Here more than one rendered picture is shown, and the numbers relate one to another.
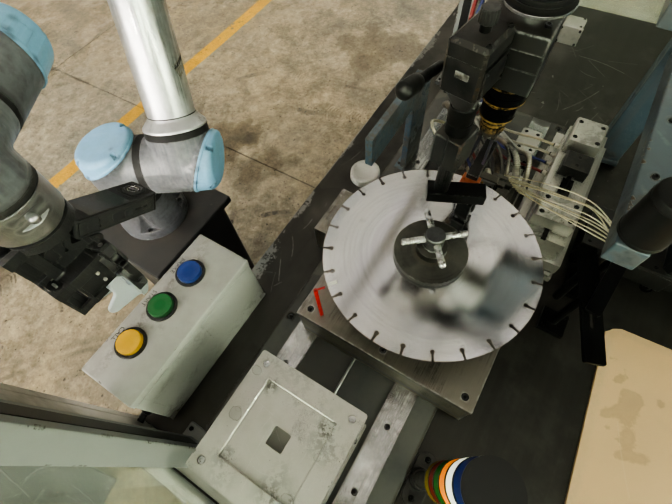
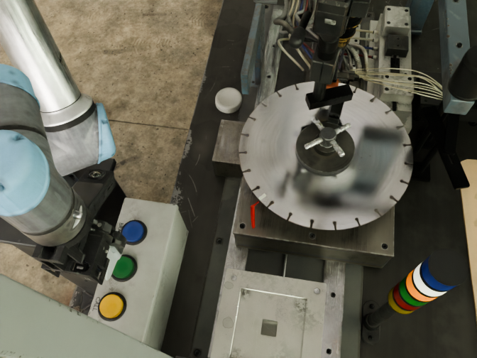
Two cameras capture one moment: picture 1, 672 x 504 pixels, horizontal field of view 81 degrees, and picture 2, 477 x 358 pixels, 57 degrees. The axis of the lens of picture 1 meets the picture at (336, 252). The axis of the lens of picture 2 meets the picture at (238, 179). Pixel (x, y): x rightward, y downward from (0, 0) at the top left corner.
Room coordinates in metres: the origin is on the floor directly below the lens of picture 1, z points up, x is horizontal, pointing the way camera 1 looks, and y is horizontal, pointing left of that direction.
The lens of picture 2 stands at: (-0.04, 0.17, 1.67)
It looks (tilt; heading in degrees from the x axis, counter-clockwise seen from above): 63 degrees down; 337
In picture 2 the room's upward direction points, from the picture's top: 6 degrees counter-clockwise
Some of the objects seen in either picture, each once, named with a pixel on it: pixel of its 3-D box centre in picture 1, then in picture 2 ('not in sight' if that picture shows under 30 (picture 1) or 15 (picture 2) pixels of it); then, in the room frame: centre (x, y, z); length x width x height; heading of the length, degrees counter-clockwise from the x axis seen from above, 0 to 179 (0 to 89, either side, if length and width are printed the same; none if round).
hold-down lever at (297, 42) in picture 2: (435, 82); (312, 29); (0.34, -0.12, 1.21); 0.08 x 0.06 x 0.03; 142
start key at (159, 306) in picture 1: (162, 306); (123, 268); (0.27, 0.29, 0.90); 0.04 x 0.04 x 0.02
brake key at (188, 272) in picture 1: (190, 273); (133, 232); (0.32, 0.25, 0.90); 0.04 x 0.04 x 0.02
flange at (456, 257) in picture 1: (431, 249); (325, 145); (0.28, -0.14, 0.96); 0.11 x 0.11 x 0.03
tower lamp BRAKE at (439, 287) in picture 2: (487, 490); (443, 270); (-0.02, -0.09, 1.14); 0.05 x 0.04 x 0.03; 52
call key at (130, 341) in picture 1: (131, 343); (112, 306); (0.21, 0.34, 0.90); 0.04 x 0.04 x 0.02
